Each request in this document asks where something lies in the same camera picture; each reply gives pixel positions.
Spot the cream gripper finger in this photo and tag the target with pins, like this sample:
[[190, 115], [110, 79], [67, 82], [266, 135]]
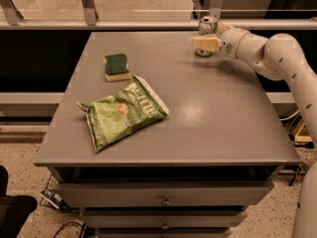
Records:
[[222, 28], [210, 44]]

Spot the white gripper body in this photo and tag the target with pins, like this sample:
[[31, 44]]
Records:
[[229, 43]]

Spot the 7up soda can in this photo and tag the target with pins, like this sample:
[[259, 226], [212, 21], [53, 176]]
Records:
[[207, 25]]

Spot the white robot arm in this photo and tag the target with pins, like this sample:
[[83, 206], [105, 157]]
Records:
[[279, 57]]

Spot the green jalapeno chip bag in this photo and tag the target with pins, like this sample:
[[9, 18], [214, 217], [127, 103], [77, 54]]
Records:
[[117, 116]]

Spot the green yellow sponge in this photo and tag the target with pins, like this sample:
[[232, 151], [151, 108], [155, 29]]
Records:
[[116, 68]]

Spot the grey drawer cabinet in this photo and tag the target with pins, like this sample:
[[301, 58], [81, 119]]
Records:
[[221, 127]]

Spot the metal window railing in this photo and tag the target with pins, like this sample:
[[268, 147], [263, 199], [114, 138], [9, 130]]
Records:
[[155, 14]]

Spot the top grey drawer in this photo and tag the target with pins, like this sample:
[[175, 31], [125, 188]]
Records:
[[166, 194]]

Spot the grey drawer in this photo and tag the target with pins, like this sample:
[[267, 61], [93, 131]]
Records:
[[163, 219], [169, 233], [166, 194]]

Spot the middle grey drawer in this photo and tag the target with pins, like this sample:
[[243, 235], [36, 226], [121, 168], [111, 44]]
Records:
[[163, 219]]

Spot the bottom grey drawer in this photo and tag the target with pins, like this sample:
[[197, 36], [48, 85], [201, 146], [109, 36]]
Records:
[[169, 233]]

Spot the power strip on floor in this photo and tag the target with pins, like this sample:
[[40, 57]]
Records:
[[52, 198]]

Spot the black chair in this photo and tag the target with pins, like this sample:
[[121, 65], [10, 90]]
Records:
[[14, 210]]

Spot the yellow wooden frame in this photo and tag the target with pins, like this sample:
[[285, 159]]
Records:
[[299, 132]]

